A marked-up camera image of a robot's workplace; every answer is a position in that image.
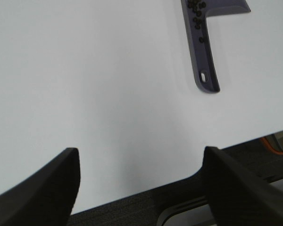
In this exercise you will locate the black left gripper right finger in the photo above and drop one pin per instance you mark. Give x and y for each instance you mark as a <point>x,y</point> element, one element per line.
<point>236,196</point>

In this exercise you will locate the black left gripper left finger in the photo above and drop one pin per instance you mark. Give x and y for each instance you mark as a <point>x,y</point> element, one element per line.
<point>47,197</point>

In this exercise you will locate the purple plastic dustpan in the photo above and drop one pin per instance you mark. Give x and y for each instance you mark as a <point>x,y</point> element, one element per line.
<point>201,55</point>

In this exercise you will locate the pile of coffee beans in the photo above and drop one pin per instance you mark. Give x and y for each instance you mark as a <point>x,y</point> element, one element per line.
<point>195,20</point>

